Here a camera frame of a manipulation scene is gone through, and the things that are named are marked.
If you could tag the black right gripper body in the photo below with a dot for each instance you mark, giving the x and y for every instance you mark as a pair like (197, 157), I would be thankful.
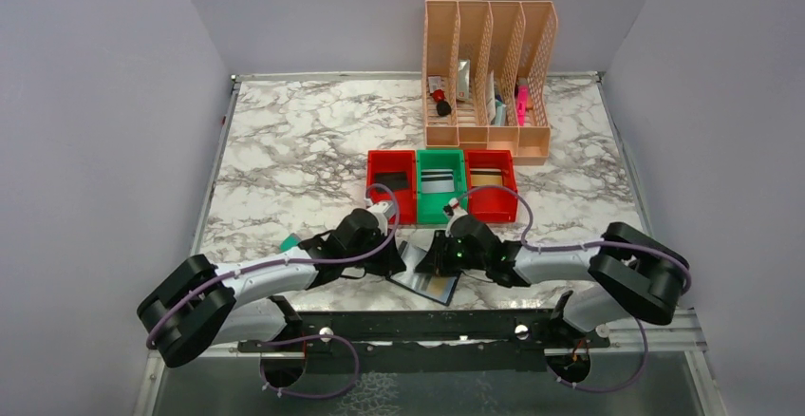
(437, 256)

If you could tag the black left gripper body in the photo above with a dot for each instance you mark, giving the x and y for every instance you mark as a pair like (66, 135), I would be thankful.
(387, 252)

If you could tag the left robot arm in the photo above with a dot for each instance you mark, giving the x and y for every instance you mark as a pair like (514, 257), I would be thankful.
(200, 304)

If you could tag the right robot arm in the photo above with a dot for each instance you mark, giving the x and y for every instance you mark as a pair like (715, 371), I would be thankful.
(631, 274)

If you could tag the black card in bin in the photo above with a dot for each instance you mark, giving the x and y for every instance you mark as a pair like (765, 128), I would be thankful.
(394, 181)

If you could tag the gold card in bin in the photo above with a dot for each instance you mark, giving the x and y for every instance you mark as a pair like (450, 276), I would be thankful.
(485, 176)

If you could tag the silver striped card in bin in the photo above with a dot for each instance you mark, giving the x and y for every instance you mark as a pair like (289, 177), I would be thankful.
(437, 181)

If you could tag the right red plastic bin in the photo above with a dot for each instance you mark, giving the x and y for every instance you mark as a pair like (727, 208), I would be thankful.
(494, 204)

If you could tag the red plastic bin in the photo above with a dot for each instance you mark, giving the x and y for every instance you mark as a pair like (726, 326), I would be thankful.
(494, 204)
(396, 170)

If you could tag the left red plastic bin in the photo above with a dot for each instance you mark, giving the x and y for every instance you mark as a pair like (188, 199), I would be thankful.
(396, 170)

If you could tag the small green eraser block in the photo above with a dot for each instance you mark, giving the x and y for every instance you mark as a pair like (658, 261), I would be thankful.
(289, 242)

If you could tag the green plastic bin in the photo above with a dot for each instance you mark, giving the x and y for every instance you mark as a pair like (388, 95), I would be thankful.
(430, 207)

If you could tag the light blue glue stick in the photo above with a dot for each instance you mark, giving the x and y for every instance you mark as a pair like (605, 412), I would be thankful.
(501, 113)

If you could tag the black round cap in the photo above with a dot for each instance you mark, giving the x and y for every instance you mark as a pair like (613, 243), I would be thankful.
(443, 109)

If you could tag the red round cap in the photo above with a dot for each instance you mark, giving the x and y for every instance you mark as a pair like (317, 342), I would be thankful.
(438, 96)

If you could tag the pink highlighter pen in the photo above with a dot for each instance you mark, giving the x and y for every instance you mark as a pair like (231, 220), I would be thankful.
(522, 98)

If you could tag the grey white tube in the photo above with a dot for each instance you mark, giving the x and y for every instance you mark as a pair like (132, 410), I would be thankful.
(463, 80)

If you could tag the peach plastic file organizer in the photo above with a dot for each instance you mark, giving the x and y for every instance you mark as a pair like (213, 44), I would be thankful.
(509, 43)

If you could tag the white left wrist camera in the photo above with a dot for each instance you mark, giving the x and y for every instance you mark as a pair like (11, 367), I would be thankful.
(385, 212)

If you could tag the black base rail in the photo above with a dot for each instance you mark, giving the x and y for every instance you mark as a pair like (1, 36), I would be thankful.
(417, 341)

